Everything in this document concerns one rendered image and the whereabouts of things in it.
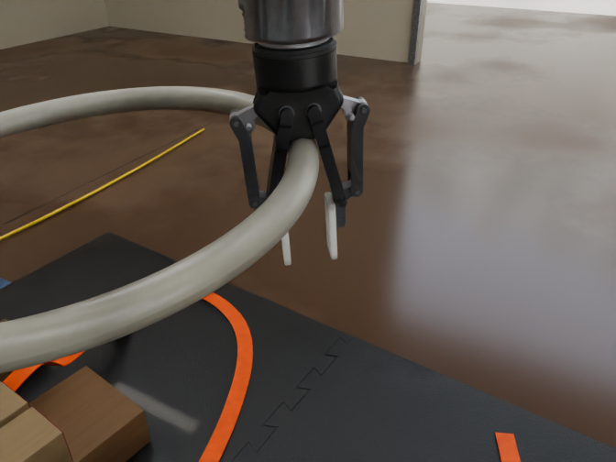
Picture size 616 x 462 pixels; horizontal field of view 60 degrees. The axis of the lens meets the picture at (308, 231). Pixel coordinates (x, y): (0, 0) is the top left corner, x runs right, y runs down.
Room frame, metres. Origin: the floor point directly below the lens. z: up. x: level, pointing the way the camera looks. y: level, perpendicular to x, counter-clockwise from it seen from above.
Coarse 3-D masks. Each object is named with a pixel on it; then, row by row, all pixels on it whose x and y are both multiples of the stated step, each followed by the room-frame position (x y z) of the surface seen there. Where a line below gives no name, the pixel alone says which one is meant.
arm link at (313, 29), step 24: (240, 0) 0.47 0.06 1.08; (264, 0) 0.45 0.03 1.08; (288, 0) 0.44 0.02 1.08; (312, 0) 0.45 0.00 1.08; (336, 0) 0.46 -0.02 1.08; (264, 24) 0.45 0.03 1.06; (288, 24) 0.44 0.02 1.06; (312, 24) 0.45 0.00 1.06; (336, 24) 0.46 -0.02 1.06; (288, 48) 0.46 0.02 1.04
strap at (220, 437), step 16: (224, 304) 1.38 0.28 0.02; (240, 320) 1.30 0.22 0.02; (240, 336) 1.23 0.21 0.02; (80, 352) 1.05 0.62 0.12; (240, 352) 1.16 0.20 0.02; (32, 368) 0.90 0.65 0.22; (240, 368) 1.09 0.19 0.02; (16, 384) 0.85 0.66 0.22; (240, 384) 1.03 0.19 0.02; (240, 400) 0.98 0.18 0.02; (224, 416) 0.93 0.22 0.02; (224, 432) 0.88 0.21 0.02; (208, 448) 0.83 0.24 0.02; (224, 448) 0.83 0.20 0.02; (512, 448) 0.83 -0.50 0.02
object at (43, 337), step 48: (96, 96) 0.68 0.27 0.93; (144, 96) 0.68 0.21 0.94; (192, 96) 0.66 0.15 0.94; (240, 96) 0.62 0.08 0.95; (288, 192) 0.38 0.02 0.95; (240, 240) 0.32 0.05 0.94; (144, 288) 0.27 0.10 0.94; (192, 288) 0.28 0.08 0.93; (0, 336) 0.23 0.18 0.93; (48, 336) 0.23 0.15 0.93; (96, 336) 0.24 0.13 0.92
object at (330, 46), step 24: (264, 48) 0.47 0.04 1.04; (312, 48) 0.46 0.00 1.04; (264, 72) 0.46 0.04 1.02; (288, 72) 0.45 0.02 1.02; (312, 72) 0.45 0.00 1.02; (336, 72) 0.48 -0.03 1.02; (264, 96) 0.48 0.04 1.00; (288, 96) 0.48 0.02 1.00; (312, 96) 0.48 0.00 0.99; (336, 96) 0.48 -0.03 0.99; (264, 120) 0.48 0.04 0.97
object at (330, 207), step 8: (328, 192) 0.51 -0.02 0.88; (328, 200) 0.49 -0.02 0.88; (328, 208) 0.48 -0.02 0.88; (328, 216) 0.48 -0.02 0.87; (328, 224) 0.49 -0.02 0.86; (328, 232) 0.49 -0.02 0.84; (328, 240) 0.49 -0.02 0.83; (328, 248) 0.50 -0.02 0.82; (336, 248) 0.48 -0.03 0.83; (336, 256) 0.48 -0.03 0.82
